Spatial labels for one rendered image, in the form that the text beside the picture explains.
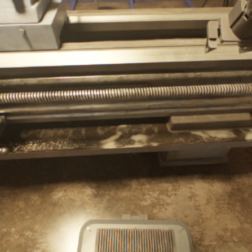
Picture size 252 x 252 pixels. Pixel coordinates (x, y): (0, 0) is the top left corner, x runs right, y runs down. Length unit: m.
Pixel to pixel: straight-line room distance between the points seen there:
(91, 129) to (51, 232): 0.65
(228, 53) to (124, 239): 0.91
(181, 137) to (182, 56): 0.45
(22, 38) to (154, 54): 0.52
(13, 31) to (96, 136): 0.59
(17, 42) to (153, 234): 1.00
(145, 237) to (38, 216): 0.69
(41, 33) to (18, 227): 1.08
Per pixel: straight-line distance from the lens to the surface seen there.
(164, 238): 1.01
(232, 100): 0.97
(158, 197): 1.33
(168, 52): 0.82
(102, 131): 1.06
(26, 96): 0.86
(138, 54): 0.80
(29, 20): 0.87
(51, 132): 1.13
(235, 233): 1.41
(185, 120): 1.06
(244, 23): 0.52
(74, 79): 0.83
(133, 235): 0.99
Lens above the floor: 1.24
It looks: 51 degrees down
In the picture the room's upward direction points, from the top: straight up
